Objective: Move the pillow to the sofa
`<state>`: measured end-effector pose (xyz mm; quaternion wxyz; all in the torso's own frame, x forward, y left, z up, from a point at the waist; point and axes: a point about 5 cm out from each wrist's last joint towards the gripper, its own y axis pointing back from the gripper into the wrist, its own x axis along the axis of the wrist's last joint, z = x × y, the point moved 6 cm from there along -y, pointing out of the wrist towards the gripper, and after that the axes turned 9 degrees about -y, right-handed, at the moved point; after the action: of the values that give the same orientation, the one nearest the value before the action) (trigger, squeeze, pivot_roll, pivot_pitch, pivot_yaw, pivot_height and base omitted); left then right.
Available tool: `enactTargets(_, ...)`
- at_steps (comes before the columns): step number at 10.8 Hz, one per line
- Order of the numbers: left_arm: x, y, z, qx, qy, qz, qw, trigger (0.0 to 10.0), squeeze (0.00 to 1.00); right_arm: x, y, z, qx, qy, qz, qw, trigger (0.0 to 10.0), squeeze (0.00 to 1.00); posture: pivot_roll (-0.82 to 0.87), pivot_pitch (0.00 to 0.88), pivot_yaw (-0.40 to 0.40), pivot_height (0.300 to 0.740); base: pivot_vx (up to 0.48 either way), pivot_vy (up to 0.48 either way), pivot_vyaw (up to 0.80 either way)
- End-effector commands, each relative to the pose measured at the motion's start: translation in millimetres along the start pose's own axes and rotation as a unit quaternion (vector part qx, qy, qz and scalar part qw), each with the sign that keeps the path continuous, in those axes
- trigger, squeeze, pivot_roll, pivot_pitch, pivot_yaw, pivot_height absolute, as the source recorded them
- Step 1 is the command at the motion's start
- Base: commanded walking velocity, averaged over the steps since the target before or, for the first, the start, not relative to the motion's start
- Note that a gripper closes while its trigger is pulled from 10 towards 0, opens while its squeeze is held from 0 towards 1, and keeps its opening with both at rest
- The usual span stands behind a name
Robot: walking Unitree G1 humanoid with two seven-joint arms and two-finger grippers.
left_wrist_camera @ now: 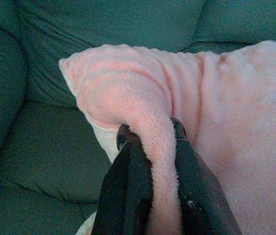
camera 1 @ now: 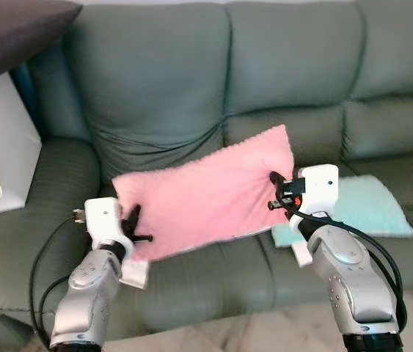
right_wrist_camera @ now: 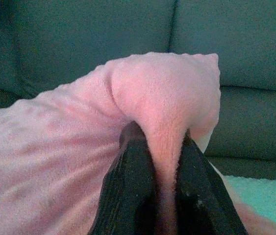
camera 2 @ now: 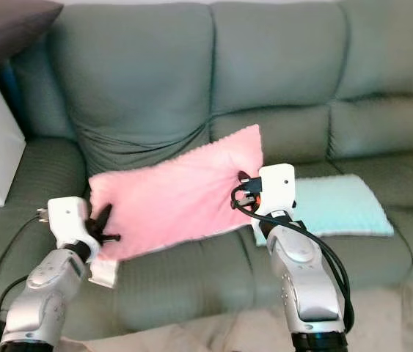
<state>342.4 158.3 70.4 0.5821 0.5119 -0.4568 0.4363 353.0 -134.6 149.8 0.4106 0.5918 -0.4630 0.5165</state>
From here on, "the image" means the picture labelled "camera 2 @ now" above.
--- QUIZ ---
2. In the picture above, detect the pink plush pillow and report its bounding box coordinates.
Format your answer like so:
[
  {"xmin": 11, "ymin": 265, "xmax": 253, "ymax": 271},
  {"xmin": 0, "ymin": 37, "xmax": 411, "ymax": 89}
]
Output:
[{"xmin": 87, "ymin": 123, "xmax": 266, "ymax": 289}]

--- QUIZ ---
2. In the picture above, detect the light blue dotted pillow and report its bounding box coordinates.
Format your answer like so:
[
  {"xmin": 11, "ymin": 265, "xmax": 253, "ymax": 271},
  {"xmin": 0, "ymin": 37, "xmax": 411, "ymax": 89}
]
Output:
[{"xmin": 254, "ymin": 174, "xmax": 395, "ymax": 247}]

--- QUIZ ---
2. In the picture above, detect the grey-green leather sofa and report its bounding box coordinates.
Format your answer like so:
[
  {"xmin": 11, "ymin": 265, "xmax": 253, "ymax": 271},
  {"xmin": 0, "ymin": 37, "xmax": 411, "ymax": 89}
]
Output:
[{"xmin": 0, "ymin": 0, "xmax": 413, "ymax": 352}]

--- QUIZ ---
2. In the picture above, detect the dark grey cushion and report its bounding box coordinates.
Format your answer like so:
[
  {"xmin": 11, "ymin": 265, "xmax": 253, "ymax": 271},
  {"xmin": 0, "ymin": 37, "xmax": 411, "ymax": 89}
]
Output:
[{"xmin": 0, "ymin": 0, "xmax": 65, "ymax": 76}]

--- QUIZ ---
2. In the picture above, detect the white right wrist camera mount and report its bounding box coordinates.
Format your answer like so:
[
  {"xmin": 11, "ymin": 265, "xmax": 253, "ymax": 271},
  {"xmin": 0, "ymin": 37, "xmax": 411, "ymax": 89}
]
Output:
[{"xmin": 257, "ymin": 164, "xmax": 299, "ymax": 221}]

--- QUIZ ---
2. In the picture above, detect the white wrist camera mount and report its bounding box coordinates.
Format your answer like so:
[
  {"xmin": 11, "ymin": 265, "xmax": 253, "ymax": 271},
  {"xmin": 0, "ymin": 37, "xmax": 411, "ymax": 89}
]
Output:
[
  {"xmin": 47, "ymin": 197, "xmax": 99, "ymax": 262},
  {"xmin": 257, "ymin": 164, "xmax": 299, "ymax": 221}
]

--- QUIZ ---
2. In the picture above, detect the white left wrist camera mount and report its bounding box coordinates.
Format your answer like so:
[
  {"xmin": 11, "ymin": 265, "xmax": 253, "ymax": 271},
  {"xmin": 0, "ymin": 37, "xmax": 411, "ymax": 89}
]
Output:
[{"xmin": 47, "ymin": 197, "xmax": 99, "ymax": 262}]

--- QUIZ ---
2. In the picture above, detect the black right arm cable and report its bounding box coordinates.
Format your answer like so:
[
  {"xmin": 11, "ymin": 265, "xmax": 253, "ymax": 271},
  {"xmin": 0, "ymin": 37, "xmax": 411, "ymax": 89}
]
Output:
[{"xmin": 230, "ymin": 183, "xmax": 354, "ymax": 332}]

